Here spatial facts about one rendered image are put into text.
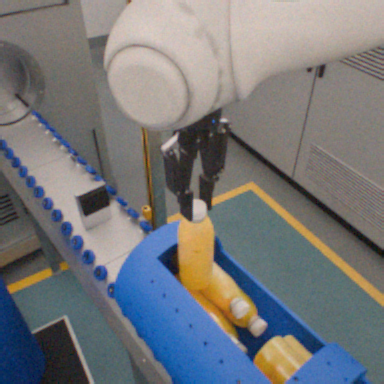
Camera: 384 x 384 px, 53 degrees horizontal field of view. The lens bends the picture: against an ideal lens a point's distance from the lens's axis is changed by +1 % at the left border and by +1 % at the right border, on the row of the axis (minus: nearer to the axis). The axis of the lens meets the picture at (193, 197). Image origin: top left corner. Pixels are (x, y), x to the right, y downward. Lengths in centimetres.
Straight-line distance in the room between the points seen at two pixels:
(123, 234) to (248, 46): 102
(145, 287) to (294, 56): 59
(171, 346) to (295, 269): 170
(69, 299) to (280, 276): 121
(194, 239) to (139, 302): 20
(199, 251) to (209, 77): 48
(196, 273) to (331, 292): 165
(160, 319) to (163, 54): 59
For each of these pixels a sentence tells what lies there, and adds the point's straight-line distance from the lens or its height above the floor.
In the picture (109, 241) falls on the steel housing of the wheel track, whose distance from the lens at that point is 128.
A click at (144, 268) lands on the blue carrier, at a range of 84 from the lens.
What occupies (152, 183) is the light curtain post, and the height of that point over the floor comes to 86.
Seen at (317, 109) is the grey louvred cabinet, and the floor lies 69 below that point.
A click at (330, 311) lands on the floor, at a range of 231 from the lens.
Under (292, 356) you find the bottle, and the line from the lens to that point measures 76.
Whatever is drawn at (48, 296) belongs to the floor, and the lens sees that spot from 238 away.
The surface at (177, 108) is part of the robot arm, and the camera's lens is 31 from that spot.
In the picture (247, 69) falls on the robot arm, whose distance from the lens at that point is 35.
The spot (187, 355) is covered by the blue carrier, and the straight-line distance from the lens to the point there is 77.
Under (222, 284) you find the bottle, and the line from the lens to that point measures 88.
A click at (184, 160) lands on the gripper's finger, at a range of 62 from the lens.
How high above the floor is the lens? 186
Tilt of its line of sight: 42 degrees down
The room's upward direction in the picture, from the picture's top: straight up
